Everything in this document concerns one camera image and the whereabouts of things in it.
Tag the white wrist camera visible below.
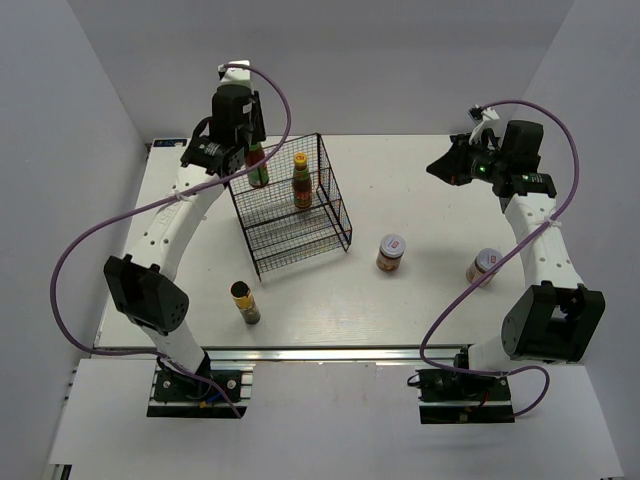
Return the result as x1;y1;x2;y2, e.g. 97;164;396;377
468;105;500;145
218;60;253;90

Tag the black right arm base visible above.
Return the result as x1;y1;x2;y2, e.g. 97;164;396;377
407;369;515;425

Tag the orange jar white lid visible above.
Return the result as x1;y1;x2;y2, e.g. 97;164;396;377
376;234;406;272

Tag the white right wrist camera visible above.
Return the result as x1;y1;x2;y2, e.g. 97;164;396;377
468;105;500;145

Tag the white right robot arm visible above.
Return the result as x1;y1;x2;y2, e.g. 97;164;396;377
426;120;605;399

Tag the blue label sticker left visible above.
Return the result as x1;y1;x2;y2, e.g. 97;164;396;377
152;138;187;148

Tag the black wire tiered rack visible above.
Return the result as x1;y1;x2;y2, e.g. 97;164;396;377
229;133;353;276

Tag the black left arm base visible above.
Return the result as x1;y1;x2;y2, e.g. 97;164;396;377
146;360;252;419

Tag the green label sauce bottle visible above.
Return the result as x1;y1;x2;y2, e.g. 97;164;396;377
244;142;271;190

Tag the red chili sauce bottle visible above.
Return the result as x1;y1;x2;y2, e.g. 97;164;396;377
292;152;312;209

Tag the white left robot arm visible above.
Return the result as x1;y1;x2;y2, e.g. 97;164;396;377
104;80;264;399

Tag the aluminium front rail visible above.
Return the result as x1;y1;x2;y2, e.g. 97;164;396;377
92;344;474;362

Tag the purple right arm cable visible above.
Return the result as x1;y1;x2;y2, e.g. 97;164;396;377
419;99;581;419

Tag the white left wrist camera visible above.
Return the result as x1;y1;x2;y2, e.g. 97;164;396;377
218;60;253;90

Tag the black cap pepper shaker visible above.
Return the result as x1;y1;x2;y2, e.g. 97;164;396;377
230;281;261;325

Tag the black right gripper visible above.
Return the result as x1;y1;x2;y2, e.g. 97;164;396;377
426;133;508;186

